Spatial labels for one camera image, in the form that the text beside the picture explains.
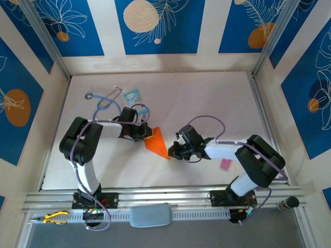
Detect orange paper sheet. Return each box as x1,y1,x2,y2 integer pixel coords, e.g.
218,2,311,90
144,126,171,161

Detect light blue snack packet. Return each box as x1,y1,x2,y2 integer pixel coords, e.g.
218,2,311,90
123,88,151,116

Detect blue stethoscope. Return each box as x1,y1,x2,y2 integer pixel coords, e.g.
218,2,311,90
84,86,124,122

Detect grey blue pouch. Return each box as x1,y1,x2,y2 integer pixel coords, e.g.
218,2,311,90
129,203,173,228

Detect small bottle with black cap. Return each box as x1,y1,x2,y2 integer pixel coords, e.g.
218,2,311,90
277,196,300,211

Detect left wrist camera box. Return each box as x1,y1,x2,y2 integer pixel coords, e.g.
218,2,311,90
120,107,138,124

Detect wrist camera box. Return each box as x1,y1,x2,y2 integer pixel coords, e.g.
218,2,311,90
176,125,204,147
120,107,138,124

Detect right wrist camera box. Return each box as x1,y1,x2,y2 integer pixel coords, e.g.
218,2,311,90
176,125,204,147

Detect aluminium mounting rail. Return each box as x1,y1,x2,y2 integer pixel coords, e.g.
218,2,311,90
22,184,308,214

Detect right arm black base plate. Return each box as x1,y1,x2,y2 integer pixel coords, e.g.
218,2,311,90
209,190,257,207

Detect slotted grey cable duct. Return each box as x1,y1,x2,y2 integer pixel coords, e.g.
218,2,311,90
28,208,231,225

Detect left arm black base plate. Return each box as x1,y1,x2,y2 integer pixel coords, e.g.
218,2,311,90
71,191,119,209

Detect aluminium side rail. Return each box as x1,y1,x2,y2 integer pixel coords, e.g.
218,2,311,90
247,72,292,185

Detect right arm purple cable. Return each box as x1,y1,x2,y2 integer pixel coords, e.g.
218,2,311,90
188,115,288,225

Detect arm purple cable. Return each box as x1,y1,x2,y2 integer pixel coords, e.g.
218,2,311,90
188,115,288,225
69,104,151,231

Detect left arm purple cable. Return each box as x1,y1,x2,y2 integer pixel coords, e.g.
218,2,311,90
69,104,151,231

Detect aluminium frame post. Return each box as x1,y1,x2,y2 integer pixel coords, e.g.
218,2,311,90
19,0,72,80
252,0,302,76

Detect yellow handled pliers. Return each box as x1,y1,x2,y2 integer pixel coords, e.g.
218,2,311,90
28,210,70,225

